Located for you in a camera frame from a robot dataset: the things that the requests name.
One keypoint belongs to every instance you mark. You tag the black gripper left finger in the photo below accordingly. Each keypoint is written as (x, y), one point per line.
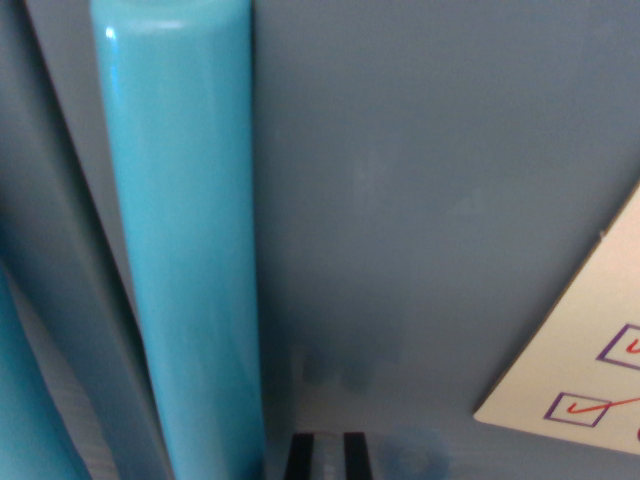
(301, 457)

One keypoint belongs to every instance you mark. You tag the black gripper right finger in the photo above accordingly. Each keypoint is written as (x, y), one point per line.
(356, 457)

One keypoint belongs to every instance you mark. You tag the gray-blue fridge door with display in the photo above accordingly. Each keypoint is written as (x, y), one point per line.
(50, 225)

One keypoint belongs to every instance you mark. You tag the cream checklist card with fruits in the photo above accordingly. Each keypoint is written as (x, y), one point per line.
(575, 360)

